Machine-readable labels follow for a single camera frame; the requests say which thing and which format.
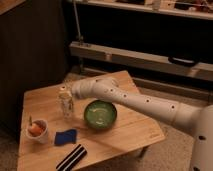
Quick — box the clear plastic bottle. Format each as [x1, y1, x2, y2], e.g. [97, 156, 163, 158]
[59, 86, 74, 118]

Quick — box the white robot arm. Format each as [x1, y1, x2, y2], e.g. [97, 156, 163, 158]
[71, 77, 213, 171]

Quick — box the green ceramic bowl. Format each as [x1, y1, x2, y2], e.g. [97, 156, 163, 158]
[84, 100, 117, 130]

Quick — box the metal vertical pole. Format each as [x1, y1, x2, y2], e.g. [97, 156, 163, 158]
[73, 0, 83, 45]

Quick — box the blue sponge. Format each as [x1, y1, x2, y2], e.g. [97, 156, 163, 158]
[54, 129, 77, 146]

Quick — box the wooden low table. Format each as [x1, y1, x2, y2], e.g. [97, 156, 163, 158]
[17, 70, 166, 171]

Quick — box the black white striped cloth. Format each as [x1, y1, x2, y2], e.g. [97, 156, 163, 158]
[56, 144, 87, 171]

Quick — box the orange carrot toy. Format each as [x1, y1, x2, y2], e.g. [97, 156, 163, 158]
[28, 117, 44, 137]

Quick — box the white cup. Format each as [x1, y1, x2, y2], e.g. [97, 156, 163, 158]
[26, 119, 48, 144]

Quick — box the black handle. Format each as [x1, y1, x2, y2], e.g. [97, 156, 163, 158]
[168, 57, 199, 67]

